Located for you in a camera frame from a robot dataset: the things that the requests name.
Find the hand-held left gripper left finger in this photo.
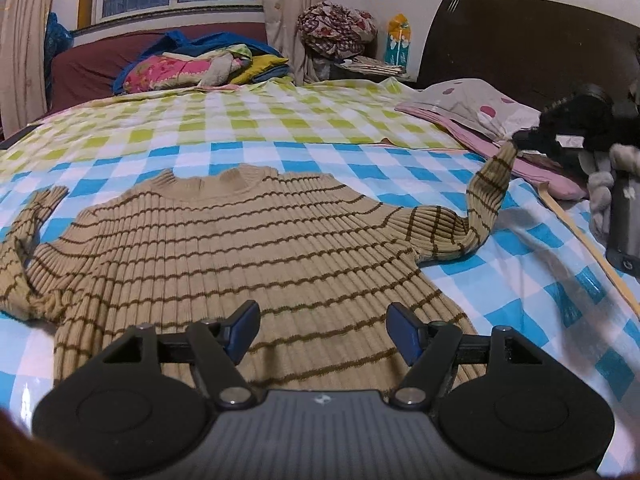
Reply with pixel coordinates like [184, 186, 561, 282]
[100, 300, 261, 408]

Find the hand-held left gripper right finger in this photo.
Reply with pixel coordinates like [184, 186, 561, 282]
[386, 302, 543, 408]

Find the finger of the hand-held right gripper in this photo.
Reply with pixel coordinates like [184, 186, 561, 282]
[540, 95, 581, 133]
[512, 129, 568, 161]

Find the tan striped knit sweater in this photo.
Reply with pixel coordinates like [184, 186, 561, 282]
[0, 139, 521, 396]

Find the person's right hand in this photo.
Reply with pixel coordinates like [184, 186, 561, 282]
[579, 144, 640, 240]

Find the white pillow with pink dots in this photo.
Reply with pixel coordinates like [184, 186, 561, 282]
[417, 78, 543, 141]

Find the dark brown headboard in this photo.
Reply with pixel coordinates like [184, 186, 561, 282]
[417, 0, 640, 116]

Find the orange and blue package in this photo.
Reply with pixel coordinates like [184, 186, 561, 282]
[382, 14, 413, 73]

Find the stack of papers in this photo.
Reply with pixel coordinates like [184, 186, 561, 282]
[342, 57, 408, 78]

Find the checked bedsheet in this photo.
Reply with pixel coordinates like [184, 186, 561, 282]
[0, 77, 640, 461]

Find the floral cloth bundle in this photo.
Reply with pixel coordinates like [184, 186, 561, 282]
[297, 2, 378, 58]

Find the yellow cloth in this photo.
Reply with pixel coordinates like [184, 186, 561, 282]
[230, 52, 292, 85]

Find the pink floral quilt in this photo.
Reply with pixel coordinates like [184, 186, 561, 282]
[122, 55, 216, 92]

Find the beige curtain beside headboard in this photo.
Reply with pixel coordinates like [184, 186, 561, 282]
[260, 0, 333, 86]

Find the pile of folded bedding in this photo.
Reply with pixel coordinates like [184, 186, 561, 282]
[112, 30, 283, 93]

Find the maroon sofa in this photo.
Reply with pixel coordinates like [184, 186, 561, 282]
[50, 22, 268, 111]

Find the blue bag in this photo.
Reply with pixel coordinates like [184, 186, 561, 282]
[44, 12, 76, 81]

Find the beige strap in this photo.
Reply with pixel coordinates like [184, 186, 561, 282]
[537, 180, 640, 318]

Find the beige curtain beside wall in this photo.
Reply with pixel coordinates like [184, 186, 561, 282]
[0, 0, 63, 141]

